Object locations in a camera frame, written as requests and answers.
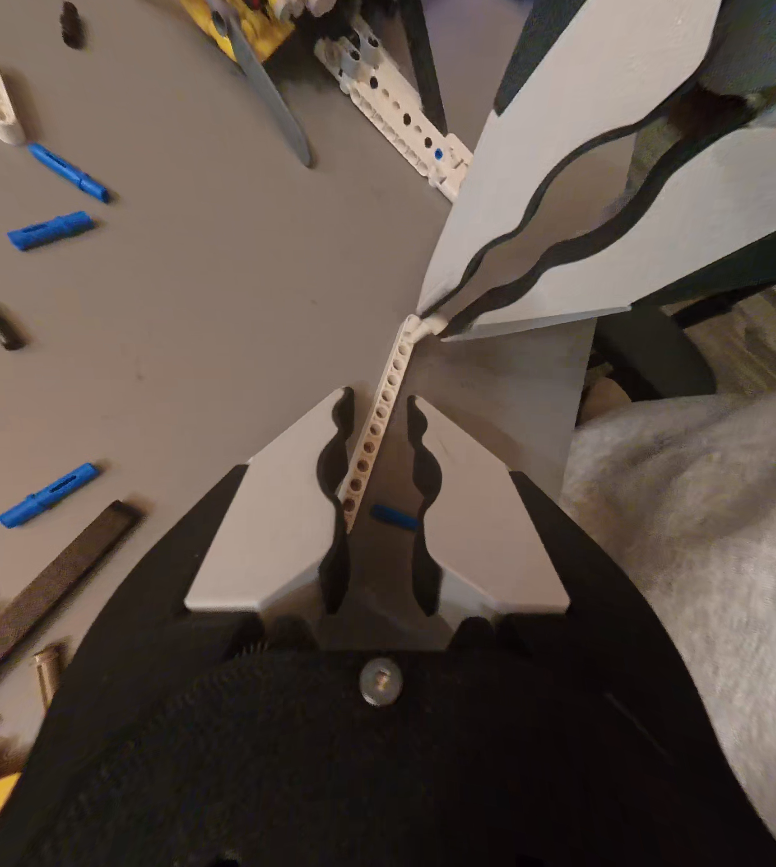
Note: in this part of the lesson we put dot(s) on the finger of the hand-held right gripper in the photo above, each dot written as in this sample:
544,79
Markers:
564,88
699,223

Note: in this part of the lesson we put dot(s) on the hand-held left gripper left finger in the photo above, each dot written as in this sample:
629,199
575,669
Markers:
272,542

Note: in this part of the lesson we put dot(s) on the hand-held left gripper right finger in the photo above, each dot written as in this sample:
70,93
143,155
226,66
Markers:
482,542

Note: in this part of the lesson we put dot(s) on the long white lego beam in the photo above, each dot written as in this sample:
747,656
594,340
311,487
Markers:
379,406

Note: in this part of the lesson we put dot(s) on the blue lego pin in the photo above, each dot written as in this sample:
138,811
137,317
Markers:
394,517
49,230
66,169
46,498

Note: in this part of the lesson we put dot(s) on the partly built lego aircraft model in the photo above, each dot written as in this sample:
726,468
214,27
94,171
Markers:
344,57

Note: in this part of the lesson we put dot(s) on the tan lego axle pin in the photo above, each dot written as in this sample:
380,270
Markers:
49,677

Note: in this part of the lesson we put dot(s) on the black office chair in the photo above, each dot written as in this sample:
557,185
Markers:
652,352

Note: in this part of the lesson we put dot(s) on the person's leg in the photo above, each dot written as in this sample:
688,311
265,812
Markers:
604,399

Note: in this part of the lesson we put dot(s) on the long black flat bar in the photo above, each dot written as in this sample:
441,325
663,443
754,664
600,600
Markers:
56,589

